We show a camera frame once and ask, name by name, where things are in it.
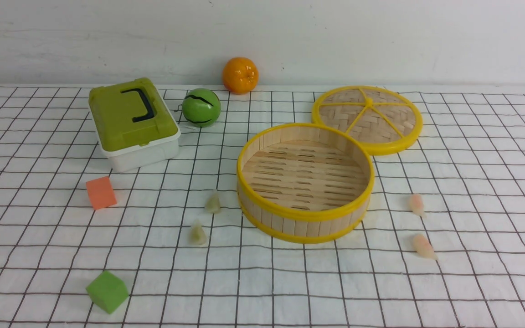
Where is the green dumpling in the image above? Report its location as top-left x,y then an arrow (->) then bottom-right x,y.
204,190 -> 221,214
189,220 -> 208,246

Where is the pink dumpling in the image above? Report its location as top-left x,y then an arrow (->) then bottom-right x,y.
411,233 -> 439,260
408,194 -> 427,218

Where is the bamboo steamer tray yellow rim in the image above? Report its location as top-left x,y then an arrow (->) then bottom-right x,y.
236,123 -> 375,244

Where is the bamboo steamer lid yellow rim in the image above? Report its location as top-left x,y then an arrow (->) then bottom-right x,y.
312,86 -> 423,156

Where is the green striped toy ball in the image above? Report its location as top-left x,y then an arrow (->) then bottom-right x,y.
182,88 -> 221,127

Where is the orange toy fruit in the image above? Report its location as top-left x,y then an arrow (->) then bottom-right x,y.
221,57 -> 260,95

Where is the green lid storage box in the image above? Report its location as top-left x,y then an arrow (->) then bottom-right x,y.
89,77 -> 181,173

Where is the orange foam cube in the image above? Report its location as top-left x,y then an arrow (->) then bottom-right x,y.
86,176 -> 118,210

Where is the green foam cube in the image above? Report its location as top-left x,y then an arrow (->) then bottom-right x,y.
86,270 -> 129,315

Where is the white grid tablecloth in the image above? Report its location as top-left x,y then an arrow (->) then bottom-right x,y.
0,85 -> 525,328

